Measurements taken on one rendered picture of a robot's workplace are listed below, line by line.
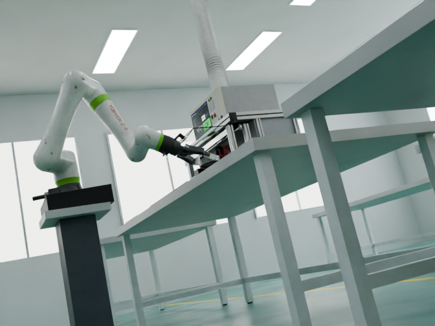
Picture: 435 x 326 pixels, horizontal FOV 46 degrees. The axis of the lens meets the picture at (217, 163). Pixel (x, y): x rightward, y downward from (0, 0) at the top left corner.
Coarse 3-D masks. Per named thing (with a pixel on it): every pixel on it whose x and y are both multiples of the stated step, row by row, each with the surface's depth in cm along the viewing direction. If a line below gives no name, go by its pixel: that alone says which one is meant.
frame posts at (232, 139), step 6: (228, 126) 281; (246, 126) 287; (228, 132) 282; (246, 132) 285; (234, 138) 281; (246, 138) 285; (234, 144) 281; (186, 162) 337; (192, 168) 335; (192, 174) 334
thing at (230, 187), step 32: (352, 128) 214; (384, 128) 221; (416, 128) 230; (224, 160) 214; (288, 160) 227; (352, 160) 267; (192, 192) 256; (224, 192) 279; (256, 192) 308; (288, 192) 342; (128, 224) 349; (160, 224) 365
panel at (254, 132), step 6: (252, 120) 289; (252, 126) 290; (240, 132) 303; (252, 132) 291; (228, 138) 317; (240, 138) 304; (222, 144) 325; (228, 144) 318; (240, 144) 305; (228, 150) 319
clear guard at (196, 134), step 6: (216, 126) 284; (222, 126) 286; (234, 126) 291; (192, 132) 284; (198, 132) 287; (204, 132) 289; (210, 132) 292; (216, 132) 295; (186, 138) 295; (192, 138) 298; (198, 138) 300; (204, 138) 303; (210, 138) 306
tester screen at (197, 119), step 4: (204, 104) 315; (200, 108) 320; (204, 108) 315; (196, 112) 326; (200, 112) 321; (204, 112) 316; (192, 116) 332; (196, 116) 326; (200, 116) 321; (208, 116) 311; (192, 120) 332; (196, 120) 327; (200, 120) 322; (204, 120) 317; (196, 124) 328; (200, 124) 323
